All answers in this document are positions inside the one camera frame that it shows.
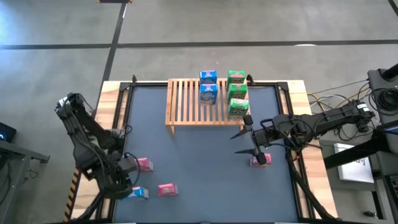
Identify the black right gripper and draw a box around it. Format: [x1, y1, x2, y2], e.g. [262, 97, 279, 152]
[229, 114, 282, 166]

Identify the blue Rice Krispies cereal box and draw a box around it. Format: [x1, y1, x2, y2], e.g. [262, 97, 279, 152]
[199, 70, 218, 85]
[124, 185, 150, 200]
[199, 83, 219, 106]

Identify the magenta cereal box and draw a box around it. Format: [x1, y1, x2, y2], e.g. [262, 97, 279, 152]
[157, 182, 179, 197]
[135, 157, 154, 173]
[249, 153, 273, 169]

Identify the green Apple Jacks cereal box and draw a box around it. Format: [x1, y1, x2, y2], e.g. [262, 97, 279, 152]
[228, 98, 251, 121]
[226, 69, 247, 86]
[226, 83, 249, 103]

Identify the wooden slatted shelf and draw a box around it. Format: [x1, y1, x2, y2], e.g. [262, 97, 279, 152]
[164, 77, 251, 136]

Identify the yellow black hazard strip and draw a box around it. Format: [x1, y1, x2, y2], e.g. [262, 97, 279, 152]
[63, 167, 83, 222]

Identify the grey-blue table mat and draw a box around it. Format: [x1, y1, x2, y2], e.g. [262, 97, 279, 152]
[112, 85, 300, 223]

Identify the grey metal desk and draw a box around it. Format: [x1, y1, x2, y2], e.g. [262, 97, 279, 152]
[0, 139, 50, 224]

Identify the white board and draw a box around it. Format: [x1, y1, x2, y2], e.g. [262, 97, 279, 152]
[333, 142, 375, 184]

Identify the black diagonal stand bar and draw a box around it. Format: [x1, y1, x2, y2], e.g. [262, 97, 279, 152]
[323, 136, 398, 169]

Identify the black device with blue light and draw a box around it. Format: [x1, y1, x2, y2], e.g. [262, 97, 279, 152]
[0, 122, 17, 143]

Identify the dark grey equipment stand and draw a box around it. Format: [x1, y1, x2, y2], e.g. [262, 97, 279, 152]
[366, 63, 398, 224]

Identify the black cable bundle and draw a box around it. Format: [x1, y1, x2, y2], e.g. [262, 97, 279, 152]
[285, 152, 335, 222]
[76, 192, 108, 222]

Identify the black metal table frame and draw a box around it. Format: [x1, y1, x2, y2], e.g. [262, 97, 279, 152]
[104, 74, 313, 223]

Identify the coiled black cable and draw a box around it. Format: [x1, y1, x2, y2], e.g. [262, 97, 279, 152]
[371, 88, 398, 111]

